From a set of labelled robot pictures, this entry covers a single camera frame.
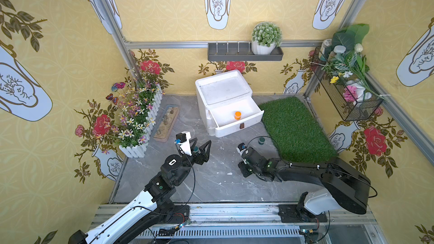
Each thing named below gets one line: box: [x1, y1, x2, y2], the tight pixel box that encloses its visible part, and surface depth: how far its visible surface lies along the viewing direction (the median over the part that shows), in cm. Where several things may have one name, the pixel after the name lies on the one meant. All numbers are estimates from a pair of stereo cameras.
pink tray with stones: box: [152, 103, 180, 143], surface depth 105 cm
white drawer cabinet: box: [194, 70, 265, 138], surface depth 90 cm
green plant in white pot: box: [251, 21, 283, 55], surface depth 76 cm
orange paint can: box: [234, 111, 242, 121], surface depth 90 cm
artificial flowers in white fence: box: [105, 77, 164, 159], surface depth 89 cm
